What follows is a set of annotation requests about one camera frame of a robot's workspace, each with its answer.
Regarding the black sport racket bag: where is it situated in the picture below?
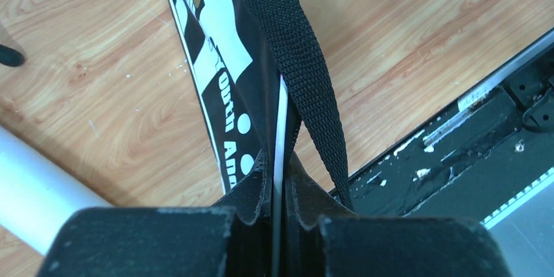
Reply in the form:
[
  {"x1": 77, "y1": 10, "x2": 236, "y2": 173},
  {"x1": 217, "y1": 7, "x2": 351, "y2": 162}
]
[{"x1": 168, "y1": 0, "x2": 351, "y2": 276}]

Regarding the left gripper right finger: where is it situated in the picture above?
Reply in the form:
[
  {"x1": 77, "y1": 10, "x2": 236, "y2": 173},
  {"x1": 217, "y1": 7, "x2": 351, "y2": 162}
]
[{"x1": 283, "y1": 155, "x2": 511, "y2": 276}]

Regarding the white shuttlecock tube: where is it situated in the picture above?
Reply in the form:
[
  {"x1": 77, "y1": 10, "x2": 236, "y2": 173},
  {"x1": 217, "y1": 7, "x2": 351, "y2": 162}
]
[{"x1": 1, "y1": 128, "x2": 110, "y2": 255}]

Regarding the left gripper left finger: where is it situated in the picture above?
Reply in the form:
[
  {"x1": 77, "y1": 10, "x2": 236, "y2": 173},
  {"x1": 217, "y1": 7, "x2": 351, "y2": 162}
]
[{"x1": 37, "y1": 150, "x2": 269, "y2": 276}]

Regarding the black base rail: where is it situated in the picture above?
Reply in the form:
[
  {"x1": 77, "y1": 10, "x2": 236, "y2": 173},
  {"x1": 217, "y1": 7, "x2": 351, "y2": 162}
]
[{"x1": 350, "y1": 31, "x2": 553, "y2": 227}]

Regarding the pink music stand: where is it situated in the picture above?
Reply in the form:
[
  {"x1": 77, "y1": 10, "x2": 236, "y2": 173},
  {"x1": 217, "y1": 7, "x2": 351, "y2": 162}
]
[{"x1": 0, "y1": 44, "x2": 25, "y2": 67}]

